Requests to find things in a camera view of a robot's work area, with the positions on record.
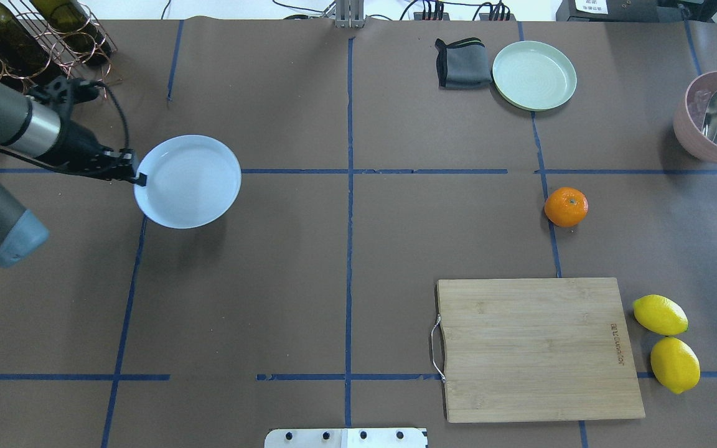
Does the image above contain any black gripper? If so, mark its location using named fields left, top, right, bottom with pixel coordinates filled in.
left=54, top=121, right=148, bottom=187

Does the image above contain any light blue plate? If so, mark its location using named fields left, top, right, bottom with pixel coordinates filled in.
left=133, top=135, right=242, bottom=229

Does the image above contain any orange fruit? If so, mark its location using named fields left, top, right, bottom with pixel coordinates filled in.
left=543, top=187, right=589, bottom=228

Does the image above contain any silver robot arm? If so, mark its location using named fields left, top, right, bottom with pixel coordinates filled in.
left=0, top=77, right=147, bottom=268

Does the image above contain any green plate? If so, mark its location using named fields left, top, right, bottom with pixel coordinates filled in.
left=492, top=40, right=578, bottom=111

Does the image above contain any dark wine bottle front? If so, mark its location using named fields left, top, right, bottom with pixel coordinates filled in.
left=30, top=1, right=112, bottom=67

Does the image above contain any dark wine bottle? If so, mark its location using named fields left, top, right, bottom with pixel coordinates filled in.
left=0, top=2, right=66, bottom=85
left=30, top=1, right=112, bottom=67

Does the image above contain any dark wine bottle middle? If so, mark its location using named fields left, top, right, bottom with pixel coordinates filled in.
left=0, top=2, right=66, bottom=85

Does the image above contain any grey folded cloth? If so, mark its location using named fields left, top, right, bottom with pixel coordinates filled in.
left=435, top=37, right=492, bottom=90

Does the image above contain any wooden cutting board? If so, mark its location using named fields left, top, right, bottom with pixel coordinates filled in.
left=436, top=278, right=645, bottom=424

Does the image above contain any black computer box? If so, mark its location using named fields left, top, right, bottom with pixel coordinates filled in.
left=555, top=1, right=659, bottom=23

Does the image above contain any yellow lemon near board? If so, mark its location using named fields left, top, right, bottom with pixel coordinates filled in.
left=632, top=294, right=689, bottom=337

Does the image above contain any pink bowl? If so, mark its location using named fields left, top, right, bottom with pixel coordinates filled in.
left=673, top=71, right=717, bottom=164

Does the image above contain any yellow lemon far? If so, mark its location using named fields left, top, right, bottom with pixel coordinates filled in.
left=649, top=337, right=701, bottom=394

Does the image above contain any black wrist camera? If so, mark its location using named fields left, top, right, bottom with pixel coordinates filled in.
left=26, top=77, right=102, bottom=116

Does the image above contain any copper wire bottle rack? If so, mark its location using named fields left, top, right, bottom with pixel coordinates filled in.
left=0, top=1, right=120, bottom=91

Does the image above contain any aluminium frame post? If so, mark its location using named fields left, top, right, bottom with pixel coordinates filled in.
left=334, top=0, right=367, bottom=29

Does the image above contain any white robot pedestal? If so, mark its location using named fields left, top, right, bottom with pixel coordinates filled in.
left=264, top=427, right=429, bottom=447

